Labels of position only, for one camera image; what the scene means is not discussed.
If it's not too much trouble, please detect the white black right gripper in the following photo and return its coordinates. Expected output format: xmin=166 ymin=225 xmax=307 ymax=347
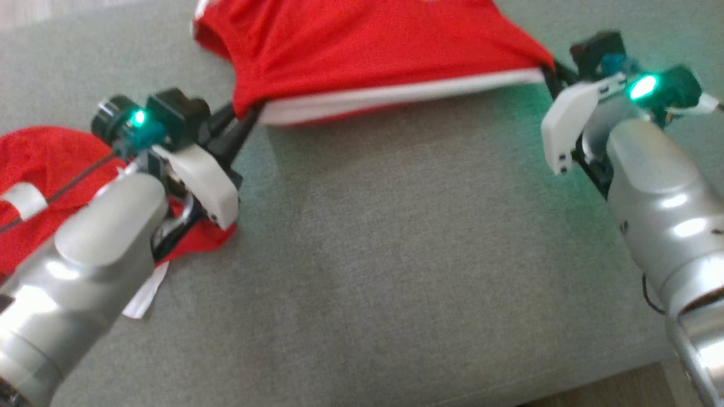
xmin=540 ymin=59 xmax=630 ymax=177

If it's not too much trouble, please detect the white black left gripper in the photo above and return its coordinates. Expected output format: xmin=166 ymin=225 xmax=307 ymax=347
xmin=152 ymin=102 xmax=264 ymax=231

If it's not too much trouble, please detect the red white sports jersey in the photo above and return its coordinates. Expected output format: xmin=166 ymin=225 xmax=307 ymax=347
xmin=0 ymin=125 xmax=238 ymax=320
xmin=192 ymin=0 xmax=556 ymax=126

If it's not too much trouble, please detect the grey fabric sofa seat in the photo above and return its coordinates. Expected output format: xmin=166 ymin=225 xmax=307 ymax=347
xmin=0 ymin=0 xmax=724 ymax=407

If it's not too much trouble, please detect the black cable with teal plug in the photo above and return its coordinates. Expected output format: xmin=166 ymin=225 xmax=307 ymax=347
xmin=601 ymin=52 xmax=723 ymax=315
xmin=0 ymin=122 xmax=167 ymax=233

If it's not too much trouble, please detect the white tape cable tag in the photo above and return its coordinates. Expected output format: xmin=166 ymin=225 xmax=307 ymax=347
xmin=0 ymin=182 xmax=47 ymax=221

